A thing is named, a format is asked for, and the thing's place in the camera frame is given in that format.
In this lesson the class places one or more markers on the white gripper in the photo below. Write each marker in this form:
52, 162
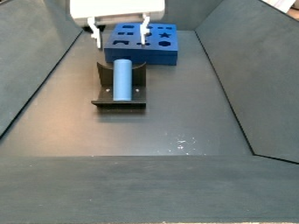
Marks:
107, 12

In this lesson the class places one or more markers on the light blue oval cylinder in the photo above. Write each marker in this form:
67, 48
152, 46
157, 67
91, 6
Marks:
123, 80

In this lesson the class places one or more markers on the blue foam shape board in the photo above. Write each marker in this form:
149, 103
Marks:
157, 51

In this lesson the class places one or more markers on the black curved fixture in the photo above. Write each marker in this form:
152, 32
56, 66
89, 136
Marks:
104, 100

